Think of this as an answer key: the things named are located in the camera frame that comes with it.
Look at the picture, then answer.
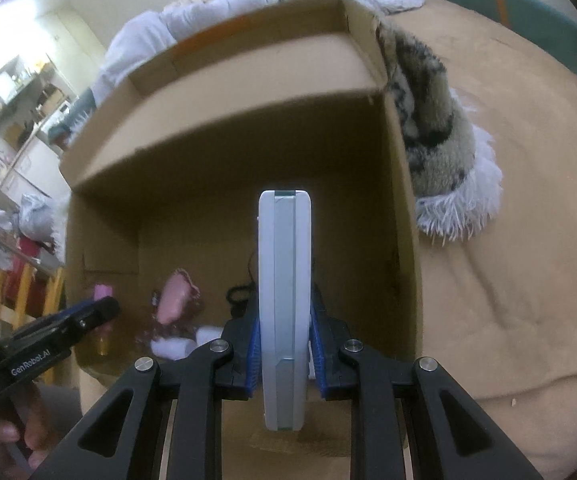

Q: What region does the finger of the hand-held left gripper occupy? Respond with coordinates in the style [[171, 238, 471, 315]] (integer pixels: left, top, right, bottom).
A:
[[11, 296, 122, 350]]

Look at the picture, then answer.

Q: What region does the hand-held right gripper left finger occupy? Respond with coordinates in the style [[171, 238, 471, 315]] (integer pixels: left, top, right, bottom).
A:
[[28, 292, 262, 480]]

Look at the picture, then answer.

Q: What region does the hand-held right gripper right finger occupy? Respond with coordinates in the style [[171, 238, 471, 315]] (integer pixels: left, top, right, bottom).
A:
[[309, 285, 544, 480]]

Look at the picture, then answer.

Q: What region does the small amber bottle pink cap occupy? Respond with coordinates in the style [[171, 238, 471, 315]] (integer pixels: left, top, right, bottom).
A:
[[93, 284, 118, 358]]

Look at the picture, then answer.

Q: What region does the small white plastic piece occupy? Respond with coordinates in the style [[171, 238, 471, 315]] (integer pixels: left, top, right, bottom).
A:
[[196, 326, 224, 347]]

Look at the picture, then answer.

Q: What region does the black cord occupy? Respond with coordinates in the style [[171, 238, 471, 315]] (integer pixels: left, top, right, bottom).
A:
[[226, 284, 255, 319]]

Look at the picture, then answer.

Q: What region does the pink soft toy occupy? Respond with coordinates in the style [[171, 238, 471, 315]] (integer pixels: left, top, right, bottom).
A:
[[156, 267, 202, 326]]

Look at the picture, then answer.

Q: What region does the brown cardboard box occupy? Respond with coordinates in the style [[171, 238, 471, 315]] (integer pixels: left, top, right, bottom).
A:
[[58, 0, 424, 461]]

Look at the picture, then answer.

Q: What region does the red cloth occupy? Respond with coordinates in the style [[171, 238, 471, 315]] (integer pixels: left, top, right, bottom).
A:
[[2, 236, 65, 311]]

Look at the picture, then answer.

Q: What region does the white plastic bag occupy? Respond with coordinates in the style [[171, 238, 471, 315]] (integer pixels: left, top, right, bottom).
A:
[[17, 192, 68, 242]]

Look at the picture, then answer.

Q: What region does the tan blanket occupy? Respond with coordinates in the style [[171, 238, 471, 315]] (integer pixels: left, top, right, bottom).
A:
[[383, 0, 577, 480]]

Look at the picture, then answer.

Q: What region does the cluttered kitchen shelf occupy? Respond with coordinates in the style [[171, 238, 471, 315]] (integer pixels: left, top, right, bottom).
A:
[[0, 55, 80, 196]]

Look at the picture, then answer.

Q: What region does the furry leopard-print hat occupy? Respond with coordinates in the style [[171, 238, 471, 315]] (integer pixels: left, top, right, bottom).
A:
[[375, 22, 504, 248]]

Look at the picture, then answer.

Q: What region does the white crumpled sheet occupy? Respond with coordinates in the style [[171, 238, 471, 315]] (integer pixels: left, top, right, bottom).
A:
[[91, 0, 425, 106]]

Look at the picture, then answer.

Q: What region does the teal panel with orange stripe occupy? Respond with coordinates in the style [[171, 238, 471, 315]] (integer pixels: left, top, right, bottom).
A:
[[442, 0, 577, 92]]

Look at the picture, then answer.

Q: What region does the yellow wooden frame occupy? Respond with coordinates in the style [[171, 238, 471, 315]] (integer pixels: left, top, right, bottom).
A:
[[0, 257, 65, 328]]

